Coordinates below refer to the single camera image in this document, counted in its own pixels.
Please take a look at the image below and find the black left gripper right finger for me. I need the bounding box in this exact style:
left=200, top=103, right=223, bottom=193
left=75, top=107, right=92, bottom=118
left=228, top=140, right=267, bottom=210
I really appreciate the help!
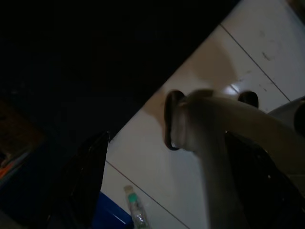
left=224, top=131, right=305, bottom=229

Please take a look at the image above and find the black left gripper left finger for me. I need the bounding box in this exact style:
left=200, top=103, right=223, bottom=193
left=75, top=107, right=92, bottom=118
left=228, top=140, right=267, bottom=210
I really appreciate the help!
left=47, top=130, right=111, bottom=229

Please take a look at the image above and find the blue plastic dustpan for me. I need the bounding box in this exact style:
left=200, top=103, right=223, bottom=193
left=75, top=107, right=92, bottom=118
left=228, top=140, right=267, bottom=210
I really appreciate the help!
left=96, top=190, right=133, bottom=229

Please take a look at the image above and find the black floor mat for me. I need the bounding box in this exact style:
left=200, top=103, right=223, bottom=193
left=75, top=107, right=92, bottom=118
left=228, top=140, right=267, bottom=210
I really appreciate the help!
left=0, top=0, right=239, bottom=153

